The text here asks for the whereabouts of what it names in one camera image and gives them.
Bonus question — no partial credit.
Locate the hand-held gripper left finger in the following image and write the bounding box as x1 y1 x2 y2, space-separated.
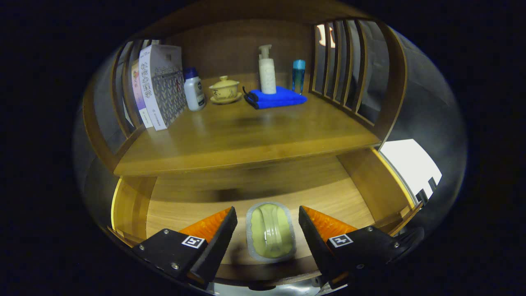
131 206 238 288

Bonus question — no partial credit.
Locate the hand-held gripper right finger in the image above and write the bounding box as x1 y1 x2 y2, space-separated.
298 206 408 287

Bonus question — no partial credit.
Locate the green handled sponge brush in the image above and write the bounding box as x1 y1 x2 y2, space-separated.
246 201 297 263

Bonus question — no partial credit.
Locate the wooden drawer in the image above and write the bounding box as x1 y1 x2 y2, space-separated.
108 148 424 288

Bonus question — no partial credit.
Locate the wooden countertop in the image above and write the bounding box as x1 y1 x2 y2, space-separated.
114 74 381 178

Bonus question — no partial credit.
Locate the white plastic box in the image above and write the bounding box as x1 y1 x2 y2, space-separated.
380 139 443 204

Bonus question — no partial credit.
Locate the folded blue cloth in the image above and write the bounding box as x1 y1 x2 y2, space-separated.
242 86 308 110

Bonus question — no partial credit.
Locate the white bottle with blue cap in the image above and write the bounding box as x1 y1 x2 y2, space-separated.
183 67 206 112

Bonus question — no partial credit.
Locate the yellow lidded teacup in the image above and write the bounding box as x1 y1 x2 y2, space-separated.
209 76 243 104

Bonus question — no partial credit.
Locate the thick white book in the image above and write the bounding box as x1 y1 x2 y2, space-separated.
138 44 188 131

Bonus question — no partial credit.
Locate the thin purple book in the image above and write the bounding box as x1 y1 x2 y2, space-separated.
131 60 154 129

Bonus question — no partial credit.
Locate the clear blue bottle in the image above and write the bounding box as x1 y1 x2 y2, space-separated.
293 60 306 95

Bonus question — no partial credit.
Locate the white pump bottle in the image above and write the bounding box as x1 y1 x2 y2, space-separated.
258 44 277 95

